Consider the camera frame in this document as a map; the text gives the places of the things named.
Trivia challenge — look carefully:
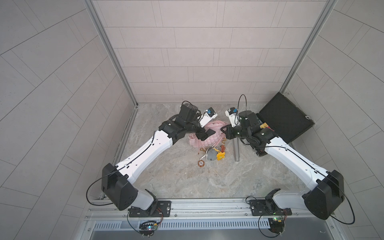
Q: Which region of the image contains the pink quilted bag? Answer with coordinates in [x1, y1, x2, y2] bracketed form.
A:
[189, 121, 227, 150]

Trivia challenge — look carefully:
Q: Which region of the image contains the grey yellow plush keychain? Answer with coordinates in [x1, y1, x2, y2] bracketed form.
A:
[200, 147, 226, 162]

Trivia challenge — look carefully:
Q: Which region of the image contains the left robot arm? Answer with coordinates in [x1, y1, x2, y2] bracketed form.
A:
[101, 102, 217, 213]

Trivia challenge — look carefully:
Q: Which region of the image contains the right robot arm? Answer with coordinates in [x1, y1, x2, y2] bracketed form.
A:
[222, 108, 345, 220]

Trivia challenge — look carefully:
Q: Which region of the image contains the silver metal cylinder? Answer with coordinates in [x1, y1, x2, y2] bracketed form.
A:
[234, 138, 240, 163]

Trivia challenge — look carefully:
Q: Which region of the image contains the small tape roll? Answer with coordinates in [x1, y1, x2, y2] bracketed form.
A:
[198, 160, 205, 168]

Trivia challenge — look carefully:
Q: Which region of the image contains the black open case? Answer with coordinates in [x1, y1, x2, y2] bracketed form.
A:
[256, 92, 315, 144]

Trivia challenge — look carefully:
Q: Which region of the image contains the right circuit board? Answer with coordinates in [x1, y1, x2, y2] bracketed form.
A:
[268, 218, 285, 235]

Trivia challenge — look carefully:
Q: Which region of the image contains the circuit board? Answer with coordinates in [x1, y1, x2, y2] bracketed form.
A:
[268, 218, 285, 235]
[139, 221, 159, 236]

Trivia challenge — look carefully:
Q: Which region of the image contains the left circuit board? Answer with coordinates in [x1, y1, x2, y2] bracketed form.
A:
[139, 221, 159, 236]

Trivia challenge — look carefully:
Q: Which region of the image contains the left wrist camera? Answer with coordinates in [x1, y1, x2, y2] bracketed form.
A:
[199, 108, 218, 128]

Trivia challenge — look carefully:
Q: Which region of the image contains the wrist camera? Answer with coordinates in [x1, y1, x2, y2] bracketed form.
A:
[225, 107, 240, 127]
[199, 108, 218, 128]

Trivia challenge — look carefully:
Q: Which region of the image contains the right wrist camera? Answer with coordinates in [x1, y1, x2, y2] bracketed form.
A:
[225, 107, 240, 127]

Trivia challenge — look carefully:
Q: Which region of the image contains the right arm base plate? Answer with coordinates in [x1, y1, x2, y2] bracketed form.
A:
[245, 189, 292, 216]

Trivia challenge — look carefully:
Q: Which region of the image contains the aluminium rail frame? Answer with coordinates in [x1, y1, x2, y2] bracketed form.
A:
[73, 198, 345, 240]

